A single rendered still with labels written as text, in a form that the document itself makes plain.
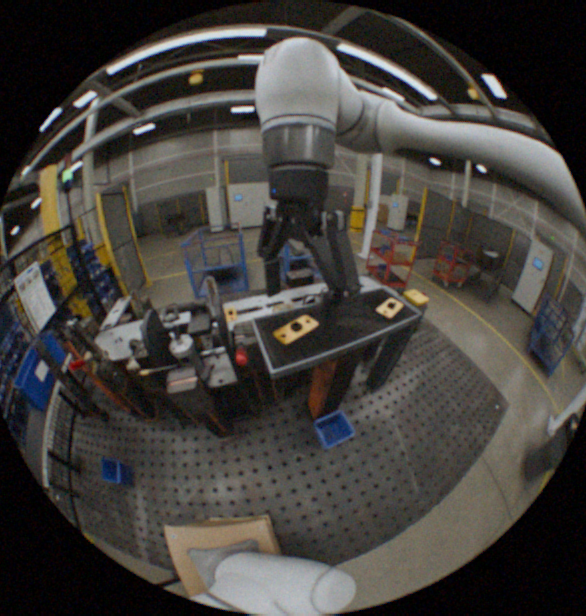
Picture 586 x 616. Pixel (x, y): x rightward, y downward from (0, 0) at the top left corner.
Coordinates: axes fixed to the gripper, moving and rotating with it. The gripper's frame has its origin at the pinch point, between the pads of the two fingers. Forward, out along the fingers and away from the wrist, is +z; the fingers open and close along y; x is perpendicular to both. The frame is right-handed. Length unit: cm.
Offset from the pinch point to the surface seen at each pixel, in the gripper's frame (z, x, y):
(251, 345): 14.7, 5.4, 10.2
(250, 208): 31, -372, 719
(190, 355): 13.9, 19.5, 15.8
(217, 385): 25.0, 17.2, 12.4
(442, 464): 52, -23, -59
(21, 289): -17, 96, 69
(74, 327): 1, 50, 32
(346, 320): 5.5, -9.3, -4.7
